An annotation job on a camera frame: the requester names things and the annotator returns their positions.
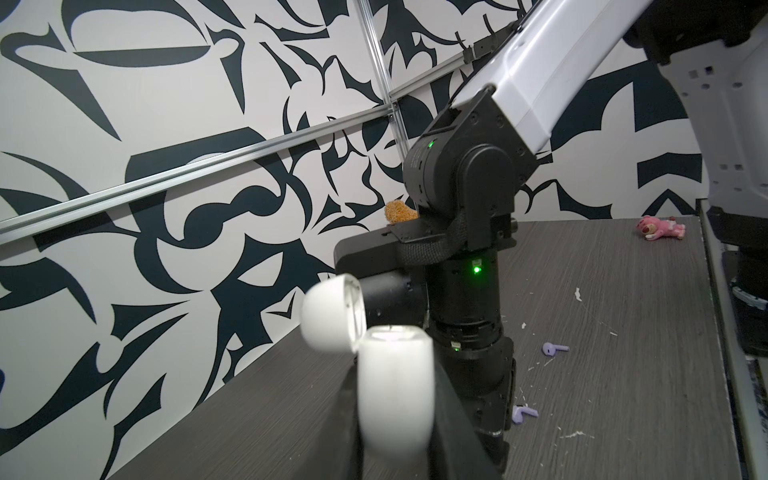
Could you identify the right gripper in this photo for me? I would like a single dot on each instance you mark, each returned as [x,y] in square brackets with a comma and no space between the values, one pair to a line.
[443,276]

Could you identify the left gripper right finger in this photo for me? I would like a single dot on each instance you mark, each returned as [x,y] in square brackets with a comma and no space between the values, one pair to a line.
[455,452]

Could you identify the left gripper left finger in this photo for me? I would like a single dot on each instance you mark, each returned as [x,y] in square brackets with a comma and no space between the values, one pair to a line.
[339,452]

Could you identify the white earbud charging case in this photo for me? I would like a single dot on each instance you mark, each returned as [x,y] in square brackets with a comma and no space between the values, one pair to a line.
[395,379]

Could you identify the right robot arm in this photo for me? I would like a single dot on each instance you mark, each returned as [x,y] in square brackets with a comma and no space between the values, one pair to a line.
[480,150]

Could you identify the purple earbud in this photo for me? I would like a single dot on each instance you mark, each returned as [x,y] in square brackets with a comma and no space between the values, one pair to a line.
[549,349]
[521,412]

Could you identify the brown teddy bear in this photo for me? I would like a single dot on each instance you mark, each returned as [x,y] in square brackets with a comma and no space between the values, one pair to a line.
[397,211]

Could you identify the pink plush toy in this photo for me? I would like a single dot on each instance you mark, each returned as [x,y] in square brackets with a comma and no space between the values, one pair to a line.
[652,228]

